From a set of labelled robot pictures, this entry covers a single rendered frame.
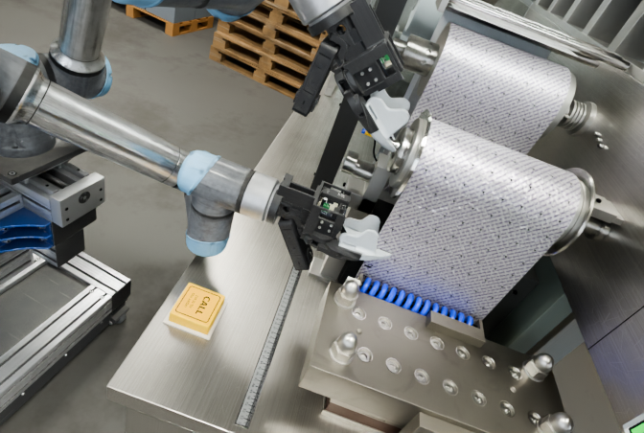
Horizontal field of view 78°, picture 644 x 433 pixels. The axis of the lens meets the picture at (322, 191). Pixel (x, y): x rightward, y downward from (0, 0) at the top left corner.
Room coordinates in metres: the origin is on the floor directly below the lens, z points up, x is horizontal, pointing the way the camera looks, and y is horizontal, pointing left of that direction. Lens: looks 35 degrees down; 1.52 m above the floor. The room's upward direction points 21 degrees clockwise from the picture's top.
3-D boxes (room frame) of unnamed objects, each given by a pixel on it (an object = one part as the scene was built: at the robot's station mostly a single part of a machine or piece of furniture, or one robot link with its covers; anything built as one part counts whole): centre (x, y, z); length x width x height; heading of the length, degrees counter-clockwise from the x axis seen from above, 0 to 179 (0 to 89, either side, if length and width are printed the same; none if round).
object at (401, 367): (0.39, -0.27, 1.00); 0.40 x 0.16 x 0.06; 91
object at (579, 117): (0.82, -0.39, 1.34); 0.07 x 0.07 x 0.07; 1
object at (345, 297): (0.44, -0.10, 1.05); 0.04 x 0.04 x 0.04
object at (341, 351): (0.34, -0.11, 1.05); 0.04 x 0.04 x 0.04
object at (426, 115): (0.57, -0.11, 1.25); 0.15 x 0.01 x 0.15; 1
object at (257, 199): (0.51, 0.09, 1.11); 0.08 x 0.05 x 0.08; 1
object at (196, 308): (0.40, 0.13, 0.91); 0.07 x 0.07 x 0.02; 1
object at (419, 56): (0.82, -0.08, 1.34); 0.06 x 0.06 x 0.06; 1
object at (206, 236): (0.52, 0.17, 1.01); 0.11 x 0.08 x 0.11; 32
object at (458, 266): (0.51, -0.23, 1.11); 0.23 x 0.01 x 0.18; 91
